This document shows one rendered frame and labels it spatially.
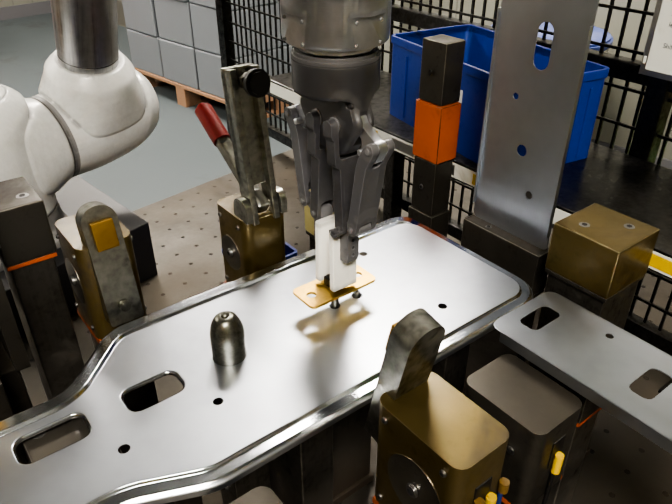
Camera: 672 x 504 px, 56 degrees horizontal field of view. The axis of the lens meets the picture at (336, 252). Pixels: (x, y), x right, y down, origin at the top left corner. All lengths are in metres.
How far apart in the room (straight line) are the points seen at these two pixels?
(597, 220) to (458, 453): 0.37
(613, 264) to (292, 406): 0.36
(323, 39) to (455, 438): 0.31
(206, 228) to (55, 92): 0.44
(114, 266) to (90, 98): 0.54
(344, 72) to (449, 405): 0.27
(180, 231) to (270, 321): 0.81
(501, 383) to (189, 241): 0.91
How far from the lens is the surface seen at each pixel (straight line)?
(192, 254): 1.34
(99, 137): 1.21
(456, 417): 0.49
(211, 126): 0.77
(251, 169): 0.71
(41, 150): 1.16
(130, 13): 4.69
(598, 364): 0.64
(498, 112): 0.78
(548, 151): 0.75
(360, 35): 0.51
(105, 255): 0.68
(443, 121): 0.88
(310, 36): 0.50
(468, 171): 0.92
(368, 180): 0.54
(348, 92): 0.52
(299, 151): 0.61
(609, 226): 0.74
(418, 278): 0.71
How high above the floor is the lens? 1.40
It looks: 32 degrees down
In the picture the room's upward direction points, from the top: straight up
